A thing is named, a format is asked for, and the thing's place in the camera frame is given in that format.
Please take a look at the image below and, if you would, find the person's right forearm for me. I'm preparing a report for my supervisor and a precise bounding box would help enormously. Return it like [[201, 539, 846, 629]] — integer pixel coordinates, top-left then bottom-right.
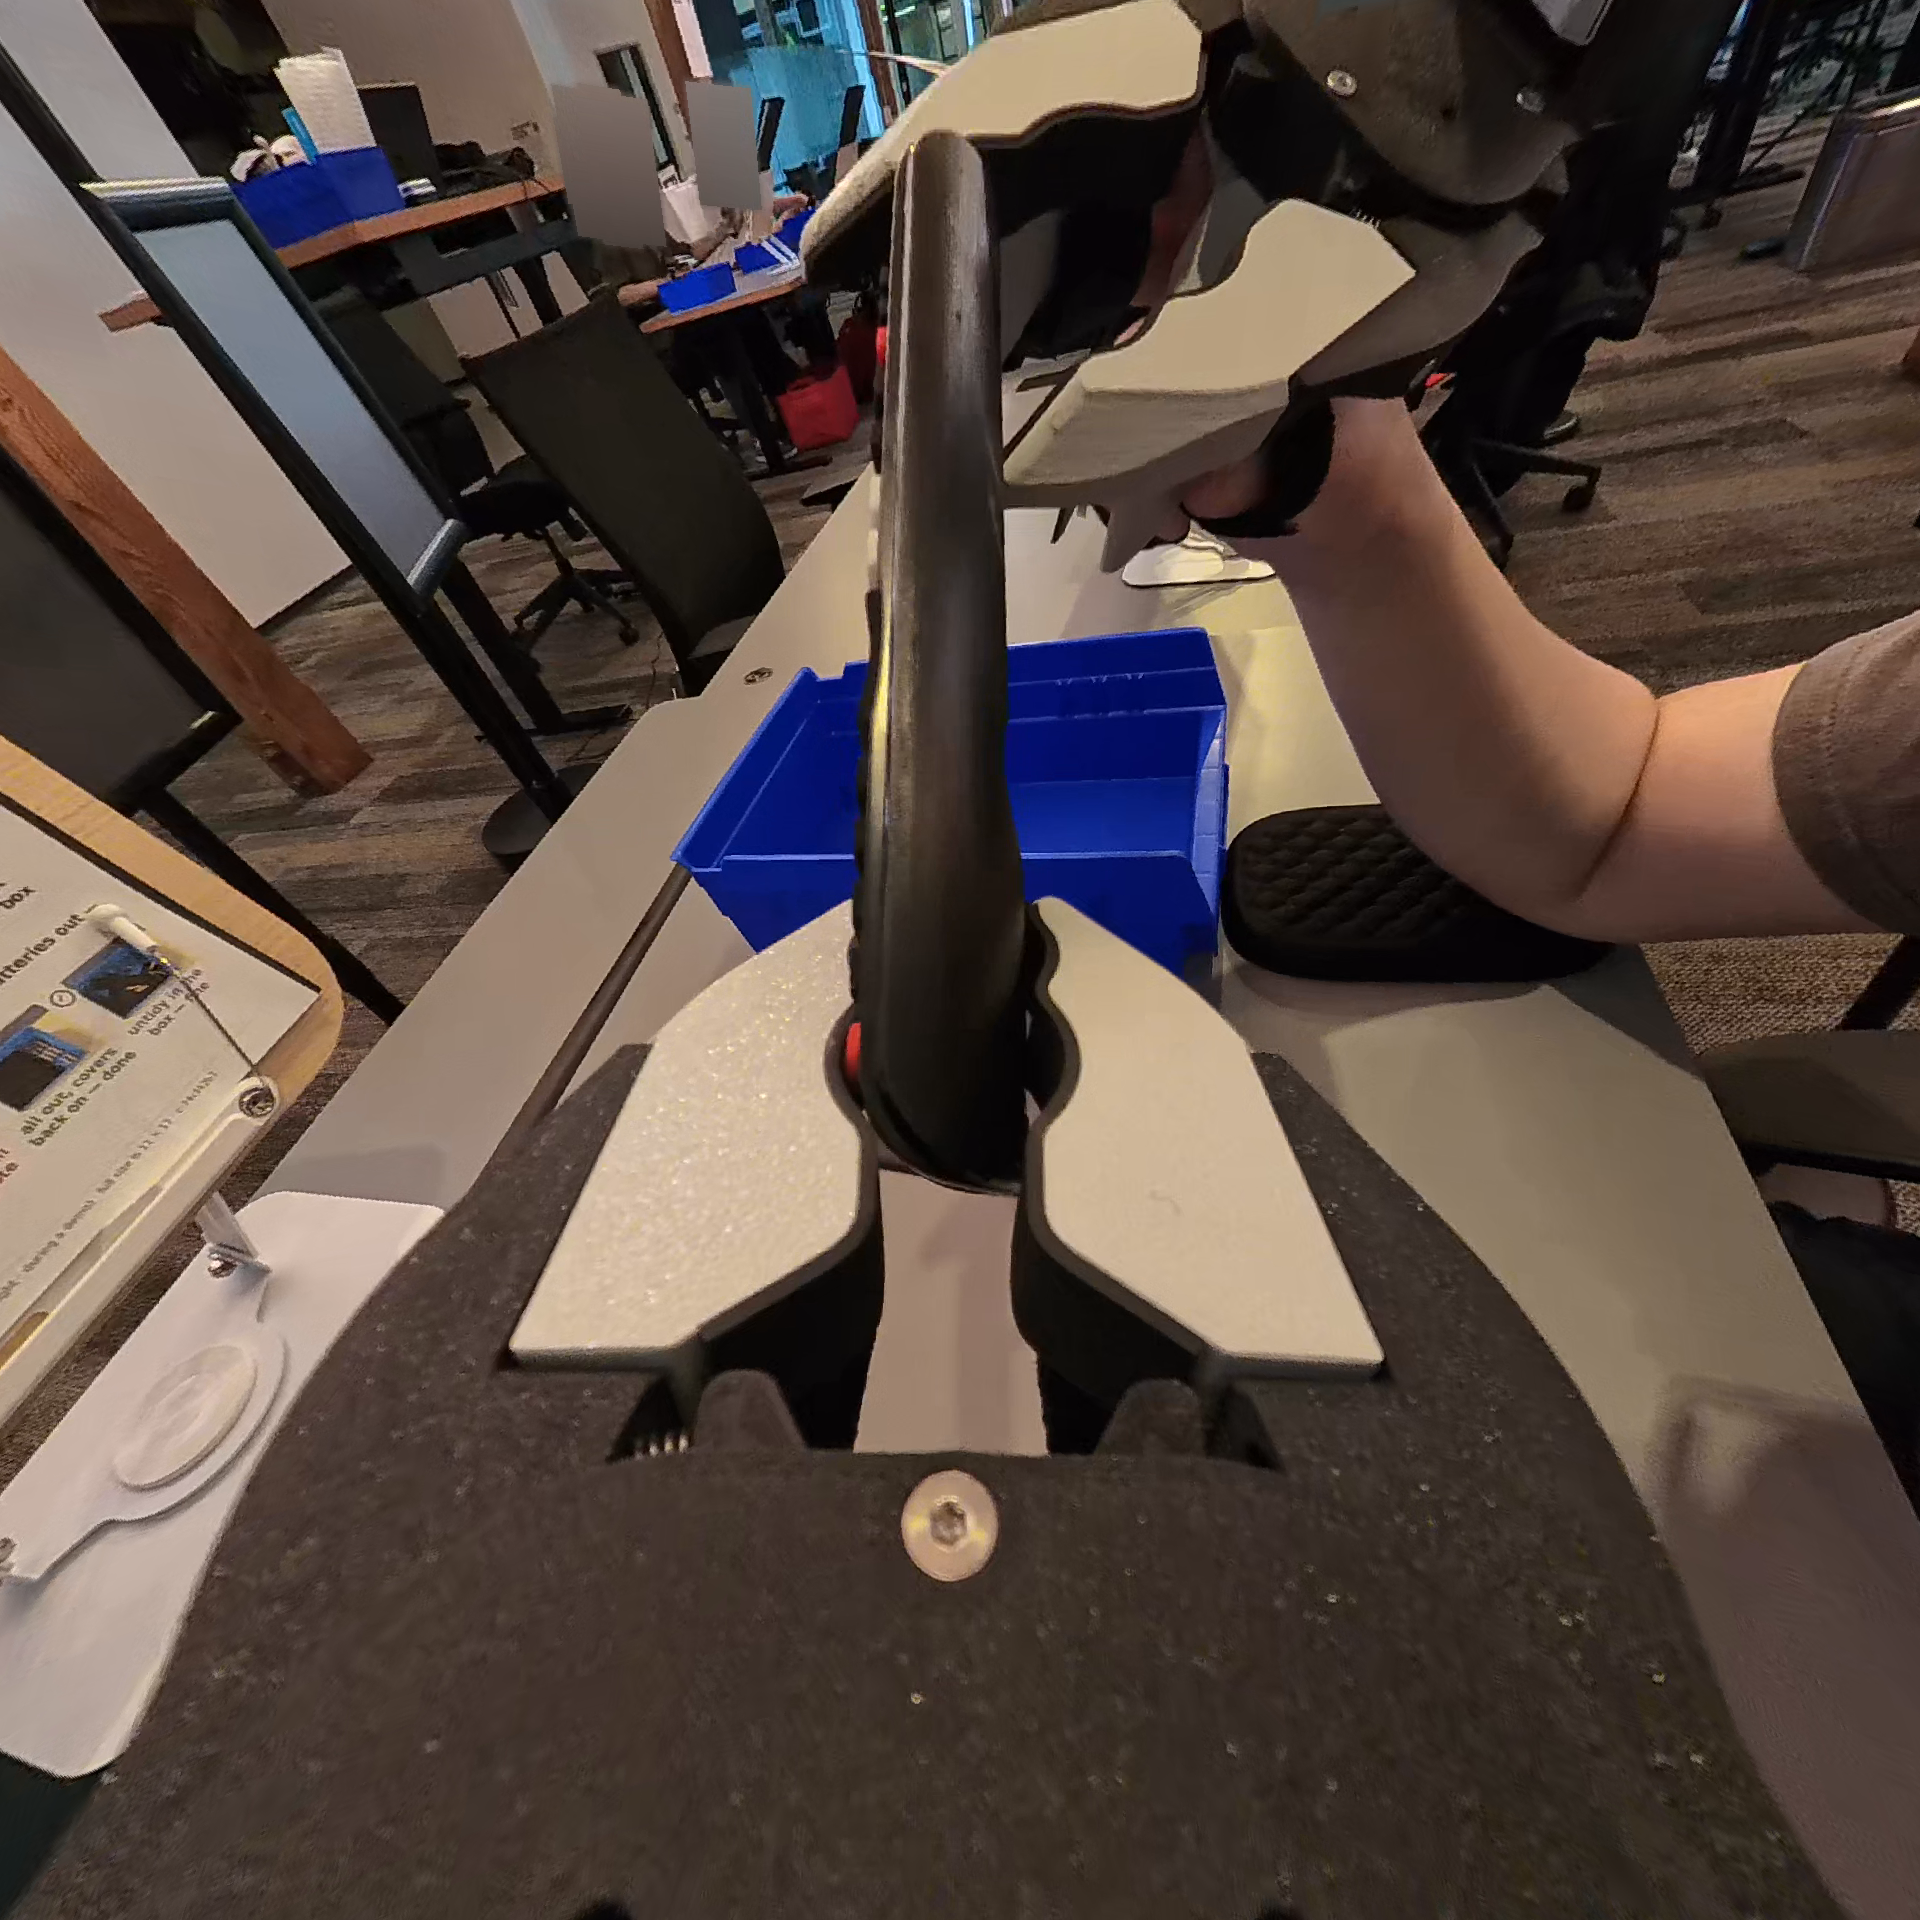
[[1261, 450, 1806, 941]]

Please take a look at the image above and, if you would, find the wooden pillar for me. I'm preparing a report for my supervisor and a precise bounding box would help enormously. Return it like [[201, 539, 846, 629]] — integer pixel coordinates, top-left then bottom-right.
[[0, 347, 375, 800]]

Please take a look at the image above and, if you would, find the black display panel stand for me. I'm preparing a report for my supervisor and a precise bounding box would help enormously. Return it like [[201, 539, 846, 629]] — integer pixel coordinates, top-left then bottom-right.
[[86, 181, 639, 868]]

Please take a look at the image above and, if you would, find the person's right hand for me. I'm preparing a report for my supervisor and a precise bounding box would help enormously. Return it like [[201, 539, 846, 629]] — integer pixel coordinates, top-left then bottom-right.
[[1182, 392, 1434, 597]]

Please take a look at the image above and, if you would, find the blue plastic bin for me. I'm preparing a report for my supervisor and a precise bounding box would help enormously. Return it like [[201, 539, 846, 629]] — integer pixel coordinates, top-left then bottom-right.
[[675, 631, 1233, 981]]

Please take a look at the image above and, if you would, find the black office chair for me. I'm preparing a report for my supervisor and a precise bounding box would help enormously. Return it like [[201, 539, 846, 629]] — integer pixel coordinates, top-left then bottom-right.
[[1434, 0, 1749, 565], [464, 294, 792, 700]]

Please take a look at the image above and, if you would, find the white stand base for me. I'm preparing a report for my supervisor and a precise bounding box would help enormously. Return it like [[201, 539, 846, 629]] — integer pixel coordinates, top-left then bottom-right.
[[1120, 525, 1285, 593]]

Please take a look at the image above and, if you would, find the black floor sign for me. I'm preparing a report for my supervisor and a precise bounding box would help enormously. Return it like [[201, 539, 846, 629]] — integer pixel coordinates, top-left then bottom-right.
[[0, 450, 408, 1023]]

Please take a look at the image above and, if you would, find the black remote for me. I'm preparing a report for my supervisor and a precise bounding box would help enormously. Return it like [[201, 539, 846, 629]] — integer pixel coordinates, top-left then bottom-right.
[[858, 130, 1059, 1187]]

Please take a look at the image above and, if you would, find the wooden background desk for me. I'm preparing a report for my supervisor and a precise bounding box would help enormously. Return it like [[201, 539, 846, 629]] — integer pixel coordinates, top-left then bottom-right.
[[100, 181, 574, 334]]

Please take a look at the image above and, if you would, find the instruction sheet on stand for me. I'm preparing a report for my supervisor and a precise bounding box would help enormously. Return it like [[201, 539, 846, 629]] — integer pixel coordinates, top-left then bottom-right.
[[0, 737, 443, 1777]]

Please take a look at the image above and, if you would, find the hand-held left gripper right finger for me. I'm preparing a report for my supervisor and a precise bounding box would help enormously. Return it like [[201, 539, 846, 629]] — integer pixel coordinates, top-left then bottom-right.
[[1015, 903, 1387, 1457]]

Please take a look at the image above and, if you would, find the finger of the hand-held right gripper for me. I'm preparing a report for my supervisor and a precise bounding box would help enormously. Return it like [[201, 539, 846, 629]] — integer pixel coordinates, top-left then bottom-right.
[[1006, 206, 1418, 573], [801, 0, 1216, 377]]

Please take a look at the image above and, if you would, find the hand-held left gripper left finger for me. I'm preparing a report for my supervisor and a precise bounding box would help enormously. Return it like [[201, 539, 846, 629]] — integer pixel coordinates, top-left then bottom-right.
[[510, 916, 888, 1457]]

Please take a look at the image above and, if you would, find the silver trash can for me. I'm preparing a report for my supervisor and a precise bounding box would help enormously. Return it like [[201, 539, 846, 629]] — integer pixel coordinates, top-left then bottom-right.
[[1789, 90, 1920, 279]]

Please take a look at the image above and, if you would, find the blue storage box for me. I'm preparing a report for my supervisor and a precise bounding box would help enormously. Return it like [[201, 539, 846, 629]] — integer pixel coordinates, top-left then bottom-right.
[[242, 151, 405, 252]]

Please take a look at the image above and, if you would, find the red bin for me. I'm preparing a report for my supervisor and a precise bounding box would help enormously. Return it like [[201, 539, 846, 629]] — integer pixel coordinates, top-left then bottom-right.
[[780, 363, 869, 456]]

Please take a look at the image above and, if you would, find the person's grey shirt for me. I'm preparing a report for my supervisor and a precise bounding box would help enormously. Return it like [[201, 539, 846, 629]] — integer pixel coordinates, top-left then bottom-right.
[[1772, 617, 1920, 932]]

